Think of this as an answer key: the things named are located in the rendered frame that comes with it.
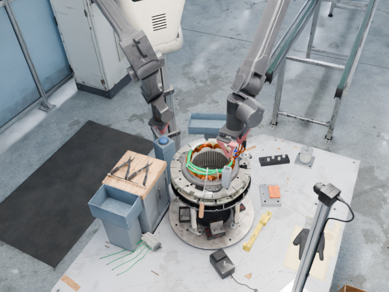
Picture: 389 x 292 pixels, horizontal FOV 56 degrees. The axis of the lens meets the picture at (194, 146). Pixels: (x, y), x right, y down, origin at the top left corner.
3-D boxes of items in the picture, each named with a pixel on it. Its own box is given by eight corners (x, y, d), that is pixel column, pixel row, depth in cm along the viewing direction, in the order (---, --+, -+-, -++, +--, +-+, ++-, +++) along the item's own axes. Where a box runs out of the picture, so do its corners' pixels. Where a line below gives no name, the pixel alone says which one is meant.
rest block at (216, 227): (209, 227, 159) (209, 219, 155) (221, 223, 160) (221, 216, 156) (212, 235, 155) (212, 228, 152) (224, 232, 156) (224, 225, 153)
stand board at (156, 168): (143, 200, 143) (142, 196, 141) (102, 186, 149) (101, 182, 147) (167, 165, 156) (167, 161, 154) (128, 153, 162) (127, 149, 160)
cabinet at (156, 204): (151, 237, 161) (143, 199, 143) (116, 223, 167) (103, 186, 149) (171, 204, 174) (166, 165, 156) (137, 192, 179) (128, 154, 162)
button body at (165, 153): (178, 178, 185) (174, 141, 168) (167, 186, 182) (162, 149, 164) (169, 171, 189) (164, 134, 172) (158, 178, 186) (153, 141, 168)
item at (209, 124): (239, 156, 195) (242, 113, 175) (239, 171, 187) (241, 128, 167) (193, 154, 197) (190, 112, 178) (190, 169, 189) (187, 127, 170)
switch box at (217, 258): (222, 280, 145) (222, 273, 141) (209, 261, 152) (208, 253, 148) (235, 272, 147) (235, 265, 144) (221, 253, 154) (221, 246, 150)
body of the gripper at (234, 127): (250, 126, 121) (252, 106, 117) (236, 142, 114) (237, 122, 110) (232, 120, 124) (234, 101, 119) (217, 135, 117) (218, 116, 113)
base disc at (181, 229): (235, 263, 149) (235, 262, 148) (152, 229, 162) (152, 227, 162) (265, 194, 174) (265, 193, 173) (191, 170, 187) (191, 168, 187)
